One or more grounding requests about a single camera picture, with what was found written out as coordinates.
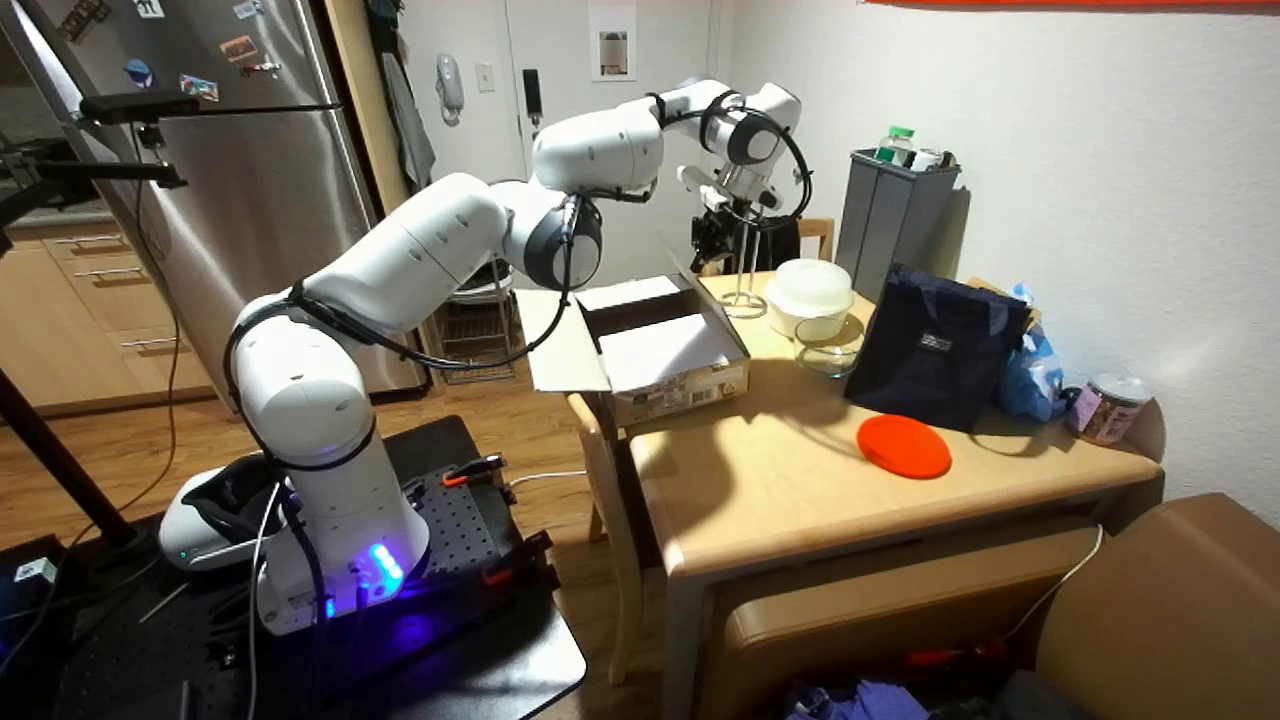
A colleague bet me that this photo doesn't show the black camera tripod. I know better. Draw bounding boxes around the black camera tripod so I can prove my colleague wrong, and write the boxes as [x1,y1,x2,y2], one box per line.
[0,83,346,554]

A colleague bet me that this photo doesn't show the white and black headset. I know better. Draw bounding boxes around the white and black headset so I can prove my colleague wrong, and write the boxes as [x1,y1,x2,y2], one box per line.
[156,457,287,576]

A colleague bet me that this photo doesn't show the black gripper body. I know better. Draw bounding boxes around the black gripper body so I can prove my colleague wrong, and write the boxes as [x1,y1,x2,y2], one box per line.
[689,197,756,259]

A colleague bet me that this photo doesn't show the dark hanging coat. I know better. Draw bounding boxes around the dark hanging coat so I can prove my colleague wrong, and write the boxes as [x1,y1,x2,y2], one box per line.
[362,0,441,191]

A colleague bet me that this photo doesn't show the framed portrait photo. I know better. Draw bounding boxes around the framed portrait photo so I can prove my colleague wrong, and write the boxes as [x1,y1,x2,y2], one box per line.
[590,24,642,83]

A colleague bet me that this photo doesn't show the stainless steel fridge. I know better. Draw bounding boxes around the stainless steel fridge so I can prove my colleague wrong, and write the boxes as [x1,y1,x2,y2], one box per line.
[0,0,437,404]

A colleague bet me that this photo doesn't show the white lidded food container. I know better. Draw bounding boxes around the white lidded food container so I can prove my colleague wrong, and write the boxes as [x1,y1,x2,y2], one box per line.
[766,255,861,348]

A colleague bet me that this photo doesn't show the black wall intercom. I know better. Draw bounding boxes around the black wall intercom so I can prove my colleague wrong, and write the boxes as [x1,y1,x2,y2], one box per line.
[516,64,549,135]

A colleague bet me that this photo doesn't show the brown leather armchair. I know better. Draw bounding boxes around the brown leather armchair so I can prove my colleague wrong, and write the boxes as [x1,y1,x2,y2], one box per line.
[1032,493,1280,720]

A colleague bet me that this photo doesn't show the curved wooden chair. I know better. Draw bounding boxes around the curved wooden chair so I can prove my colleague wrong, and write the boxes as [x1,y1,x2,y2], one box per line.
[565,393,665,693]

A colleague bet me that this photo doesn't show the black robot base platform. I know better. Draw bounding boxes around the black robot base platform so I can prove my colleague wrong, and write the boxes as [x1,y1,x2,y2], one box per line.
[0,411,592,720]

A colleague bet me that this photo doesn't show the orange round disc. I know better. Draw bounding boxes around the orange round disc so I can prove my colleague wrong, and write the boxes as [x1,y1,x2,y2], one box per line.
[854,411,958,486]

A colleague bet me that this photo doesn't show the green capped bottle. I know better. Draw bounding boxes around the green capped bottle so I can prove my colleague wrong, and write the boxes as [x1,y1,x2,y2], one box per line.
[877,119,926,173]

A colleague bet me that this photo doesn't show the dark blue bag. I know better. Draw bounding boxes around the dark blue bag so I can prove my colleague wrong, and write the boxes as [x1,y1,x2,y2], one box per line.
[842,263,1036,433]

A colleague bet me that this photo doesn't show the blue plastic bag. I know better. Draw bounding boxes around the blue plastic bag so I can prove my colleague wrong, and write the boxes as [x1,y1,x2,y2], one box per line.
[996,282,1077,428]

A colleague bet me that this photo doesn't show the thin white cable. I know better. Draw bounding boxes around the thin white cable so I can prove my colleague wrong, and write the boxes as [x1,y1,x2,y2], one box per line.
[996,519,1113,649]

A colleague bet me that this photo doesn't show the wooden drawer cabinet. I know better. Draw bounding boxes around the wooden drawer cabinet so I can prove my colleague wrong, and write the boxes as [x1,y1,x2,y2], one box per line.
[0,215,216,418]

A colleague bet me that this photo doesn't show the purple cloth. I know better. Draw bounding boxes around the purple cloth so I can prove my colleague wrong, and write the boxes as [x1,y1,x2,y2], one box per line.
[786,675,934,720]

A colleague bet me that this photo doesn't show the grey cardboard box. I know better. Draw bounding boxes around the grey cardboard box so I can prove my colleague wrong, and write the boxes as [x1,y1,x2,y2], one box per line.
[516,273,756,433]

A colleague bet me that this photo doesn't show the grey plastic bin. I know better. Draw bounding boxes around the grey plastic bin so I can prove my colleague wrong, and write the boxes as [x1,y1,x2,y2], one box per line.
[833,139,967,303]

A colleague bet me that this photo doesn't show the clear glass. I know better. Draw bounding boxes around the clear glass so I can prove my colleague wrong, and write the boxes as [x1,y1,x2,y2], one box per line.
[719,215,771,319]

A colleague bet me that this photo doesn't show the metal frame stool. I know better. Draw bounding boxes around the metal frame stool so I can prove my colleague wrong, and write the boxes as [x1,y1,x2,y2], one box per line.
[424,251,538,390]

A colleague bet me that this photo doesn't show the red handled clamp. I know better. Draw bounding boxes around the red handled clamp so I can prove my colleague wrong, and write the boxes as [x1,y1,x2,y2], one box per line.
[437,452,513,493]

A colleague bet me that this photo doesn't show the white wall device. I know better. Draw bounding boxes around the white wall device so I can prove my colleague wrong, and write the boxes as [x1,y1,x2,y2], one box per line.
[431,53,469,119]

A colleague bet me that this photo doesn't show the pink round tub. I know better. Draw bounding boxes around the pink round tub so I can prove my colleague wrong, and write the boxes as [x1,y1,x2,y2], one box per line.
[1069,374,1162,450]

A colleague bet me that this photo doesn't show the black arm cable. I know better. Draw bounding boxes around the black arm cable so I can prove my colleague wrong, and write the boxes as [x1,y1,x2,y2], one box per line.
[216,83,815,404]

